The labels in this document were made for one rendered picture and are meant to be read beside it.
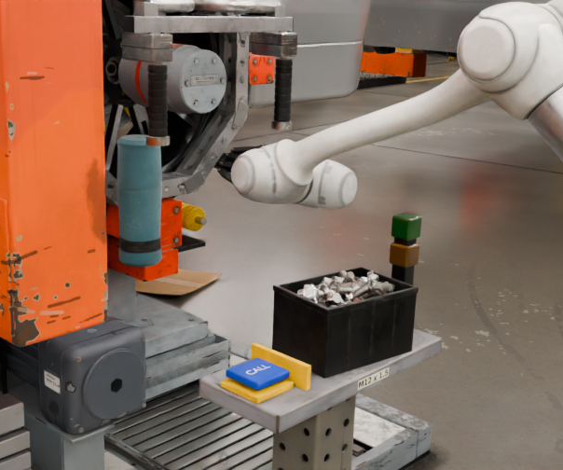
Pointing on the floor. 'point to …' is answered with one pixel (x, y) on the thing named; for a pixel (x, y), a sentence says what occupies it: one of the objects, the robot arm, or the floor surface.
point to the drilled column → (318, 441)
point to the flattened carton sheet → (176, 283)
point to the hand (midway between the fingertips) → (215, 159)
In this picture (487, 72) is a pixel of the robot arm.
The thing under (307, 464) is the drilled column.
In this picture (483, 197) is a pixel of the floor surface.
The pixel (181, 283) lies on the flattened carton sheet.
